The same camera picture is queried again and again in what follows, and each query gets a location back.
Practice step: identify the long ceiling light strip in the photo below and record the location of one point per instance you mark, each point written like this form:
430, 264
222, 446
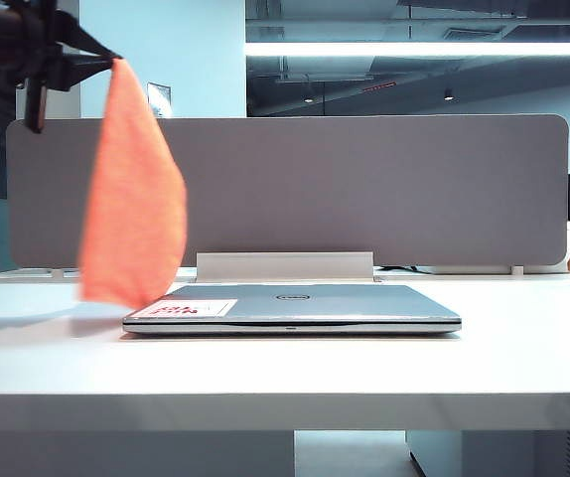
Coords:
414, 48

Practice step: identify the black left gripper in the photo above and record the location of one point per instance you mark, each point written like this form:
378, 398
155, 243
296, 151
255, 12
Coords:
12, 35

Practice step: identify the orange rag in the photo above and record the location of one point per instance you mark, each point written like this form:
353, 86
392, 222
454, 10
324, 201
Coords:
131, 199

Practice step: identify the red lit sign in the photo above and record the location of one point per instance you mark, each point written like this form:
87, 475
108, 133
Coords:
379, 87

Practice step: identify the white divider bracket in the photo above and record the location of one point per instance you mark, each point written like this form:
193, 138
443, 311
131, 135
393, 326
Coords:
517, 270
56, 273

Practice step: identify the grey closed Dell laptop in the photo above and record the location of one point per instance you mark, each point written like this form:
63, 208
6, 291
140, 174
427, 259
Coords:
315, 303

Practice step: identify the framed wall picture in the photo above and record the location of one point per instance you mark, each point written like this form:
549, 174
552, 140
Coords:
159, 99

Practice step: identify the grey fabric desk divider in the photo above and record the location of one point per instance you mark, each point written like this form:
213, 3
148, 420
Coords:
339, 189

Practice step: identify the white red laptop sticker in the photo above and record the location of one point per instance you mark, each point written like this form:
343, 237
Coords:
190, 308

